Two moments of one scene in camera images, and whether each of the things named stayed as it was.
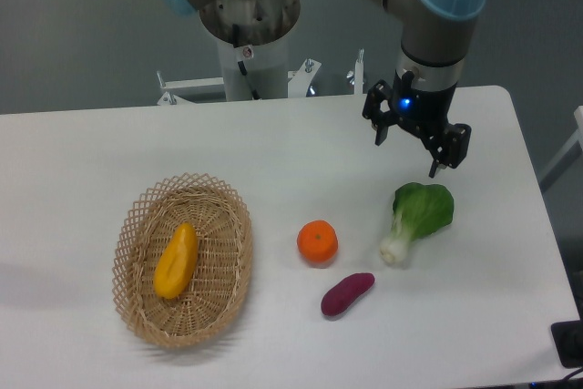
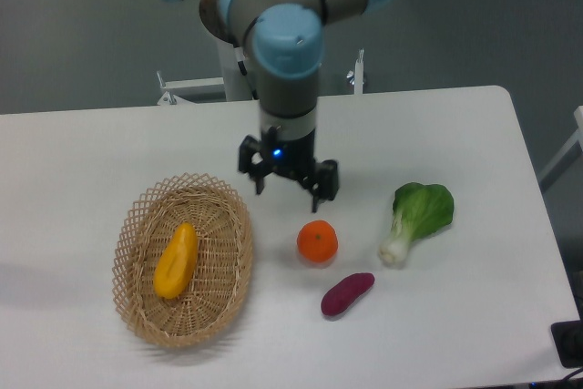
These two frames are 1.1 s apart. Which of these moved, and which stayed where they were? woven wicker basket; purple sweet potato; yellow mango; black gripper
Moved: black gripper
Stayed: woven wicker basket; purple sweet potato; yellow mango
